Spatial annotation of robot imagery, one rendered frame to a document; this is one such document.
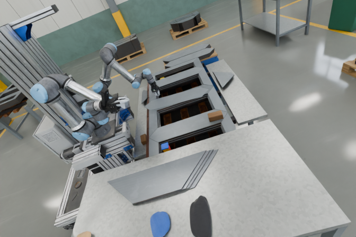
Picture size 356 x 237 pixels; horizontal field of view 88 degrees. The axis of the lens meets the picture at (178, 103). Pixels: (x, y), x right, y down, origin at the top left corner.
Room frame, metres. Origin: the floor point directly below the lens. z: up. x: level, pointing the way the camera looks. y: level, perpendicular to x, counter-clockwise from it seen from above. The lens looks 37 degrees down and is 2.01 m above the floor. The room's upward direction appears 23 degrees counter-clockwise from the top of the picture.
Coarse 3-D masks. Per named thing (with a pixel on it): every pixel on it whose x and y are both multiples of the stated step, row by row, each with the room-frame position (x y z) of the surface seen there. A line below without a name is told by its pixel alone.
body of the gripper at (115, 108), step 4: (108, 100) 1.05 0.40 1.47; (112, 100) 1.03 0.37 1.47; (116, 100) 1.04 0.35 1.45; (100, 104) 1.05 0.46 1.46; (108, 104) 1.02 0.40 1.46; (100, 108) 1.05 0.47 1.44; (104, 108) 1.06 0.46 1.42; (108, 108) 1.04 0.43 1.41; (112, 108) 1.01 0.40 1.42; (116, 108) 0.99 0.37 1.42; (112, 112) 1.01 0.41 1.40; (116, 112) 0.99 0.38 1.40
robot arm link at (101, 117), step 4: (100, 112) 1.10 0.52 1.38; (104, 112) 1.13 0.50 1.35; (108, 112) 1.15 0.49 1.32; (96, 116) 1.08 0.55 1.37; (100, 116) 1.09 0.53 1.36; (104, 116) 1.10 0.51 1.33; (96, 120) 1.09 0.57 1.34; (100, 120) 1.08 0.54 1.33; (104, 120) 1.09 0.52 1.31; (108, 120) 1.11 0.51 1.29; (100, 124) 1.09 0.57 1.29
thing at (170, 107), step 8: (192, 64) 2.27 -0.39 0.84; (168, 72) 2.31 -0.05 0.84; (184, 80) 1.96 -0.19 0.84; (200, 80) 1.83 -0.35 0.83; (160, 88) 1.99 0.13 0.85; (192, 88) 1.69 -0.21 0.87; (208, 88) 1.57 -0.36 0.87; (208, 96) 1.47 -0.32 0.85; (176, 104) 1.54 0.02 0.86; (184, 104) 1.52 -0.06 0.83; (160, 112) 1.56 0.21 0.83; (160, 120) 1.45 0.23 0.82; (208, 128) 1.07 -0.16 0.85; (216, 128) 1.05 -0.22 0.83; (176, 136) 1.10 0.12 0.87; (184, 136) 1.09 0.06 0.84; (192, 136) 1.08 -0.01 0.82; (160, 144) 1.11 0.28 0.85; (168, 144) 1.10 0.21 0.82; (160, 152) 1.03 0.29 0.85
